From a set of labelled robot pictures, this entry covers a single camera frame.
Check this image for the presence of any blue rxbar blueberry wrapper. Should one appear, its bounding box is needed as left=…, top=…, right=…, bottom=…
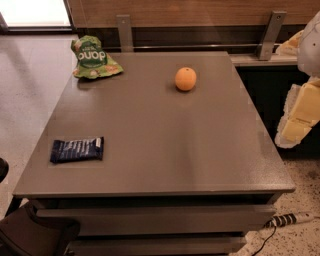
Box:
left=50, top=137, right=104, bottom=164

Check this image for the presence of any horizontal metal rail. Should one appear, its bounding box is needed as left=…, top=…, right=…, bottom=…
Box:
left=109, top=43, right=281, bottom=52

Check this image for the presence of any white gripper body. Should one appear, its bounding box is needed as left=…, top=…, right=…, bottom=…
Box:
left=297, top=11, right=320, bottom=76

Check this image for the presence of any green rice chip bag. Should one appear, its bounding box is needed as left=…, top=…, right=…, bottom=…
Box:
left=71, top=35, right=123, bottom=79

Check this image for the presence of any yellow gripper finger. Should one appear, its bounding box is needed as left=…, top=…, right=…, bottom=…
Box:
left=274, top=77, right=320, bottom=149
left=276, top=30, right=303, bottom=56

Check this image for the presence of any grey drawer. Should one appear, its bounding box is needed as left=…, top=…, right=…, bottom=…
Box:
left=37, top=205, right=275, bottom=236
left=70, top=237, right=246, bottom=256

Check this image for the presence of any orange fruit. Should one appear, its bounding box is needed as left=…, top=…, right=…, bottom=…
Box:
left=175, top=67, right=197, bottom=91

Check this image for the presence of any grey drawer cabinet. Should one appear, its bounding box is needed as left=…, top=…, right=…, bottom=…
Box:
left=14, top=52, right=295, bottom=241

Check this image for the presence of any black chair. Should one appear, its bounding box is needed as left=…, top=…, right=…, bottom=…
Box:
left=0, top=157, right=81, bottom=256

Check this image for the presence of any upper grey drawer front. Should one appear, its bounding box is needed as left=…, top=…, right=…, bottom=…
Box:
left=37, top=205, right=275, bottom=236

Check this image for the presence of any left metal wall bracket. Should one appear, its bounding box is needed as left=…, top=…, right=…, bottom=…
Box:
left=116, top=15, right=134, bottom=52

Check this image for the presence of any metal wall bracket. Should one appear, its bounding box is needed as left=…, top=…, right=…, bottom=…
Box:
left=116, top=15, right=134, bottom=52
left=256, top=11, right=287, bottom=60

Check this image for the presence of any white power strip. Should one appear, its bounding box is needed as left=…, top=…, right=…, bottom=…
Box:
left=264, top=211, right=316, bottom=229

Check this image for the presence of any grey side shelf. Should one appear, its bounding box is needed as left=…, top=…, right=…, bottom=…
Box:
left=230, top=54, right=297, bottom=67

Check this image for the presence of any right metal wall bracket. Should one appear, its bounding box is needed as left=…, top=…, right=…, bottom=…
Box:
left=256, top=11, right=287, bottom=60

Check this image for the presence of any lower grey drawer front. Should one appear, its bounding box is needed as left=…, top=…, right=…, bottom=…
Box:
left=70, top=237, right=246, bottom=256

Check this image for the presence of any black power cable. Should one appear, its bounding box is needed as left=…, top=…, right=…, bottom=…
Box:
left=251, top=225, right=278, bottom=256

